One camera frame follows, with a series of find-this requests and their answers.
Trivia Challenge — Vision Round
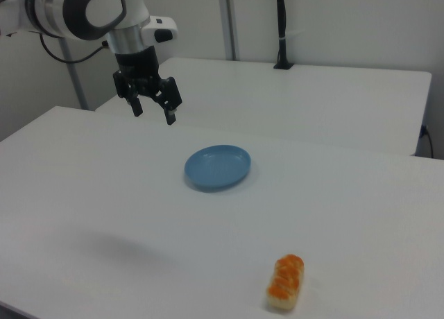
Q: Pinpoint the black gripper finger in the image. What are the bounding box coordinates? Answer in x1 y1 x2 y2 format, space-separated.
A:
112 71 144 118
152 76 184 126

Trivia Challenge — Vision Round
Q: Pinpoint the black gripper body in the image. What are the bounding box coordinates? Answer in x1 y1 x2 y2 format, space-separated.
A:
114 46 162 97

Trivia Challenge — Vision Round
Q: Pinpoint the bread with orange topping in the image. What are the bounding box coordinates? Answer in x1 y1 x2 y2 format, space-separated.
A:
266 253 306 312

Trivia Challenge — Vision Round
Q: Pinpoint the blue round plate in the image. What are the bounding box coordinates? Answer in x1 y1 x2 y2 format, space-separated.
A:
183 144 253 193

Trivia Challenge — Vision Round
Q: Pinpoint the grey metal frame post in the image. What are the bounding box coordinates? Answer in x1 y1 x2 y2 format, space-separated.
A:
57 37 89 110
218 0 241 61

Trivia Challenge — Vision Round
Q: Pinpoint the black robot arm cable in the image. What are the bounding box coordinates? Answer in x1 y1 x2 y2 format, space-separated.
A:
39 33 109 64

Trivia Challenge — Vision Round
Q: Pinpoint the black camera stand pole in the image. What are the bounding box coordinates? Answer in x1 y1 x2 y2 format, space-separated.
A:
273 0 295 71

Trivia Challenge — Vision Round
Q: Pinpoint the black wall power cable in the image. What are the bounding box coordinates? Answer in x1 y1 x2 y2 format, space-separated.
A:
420 124 435 157

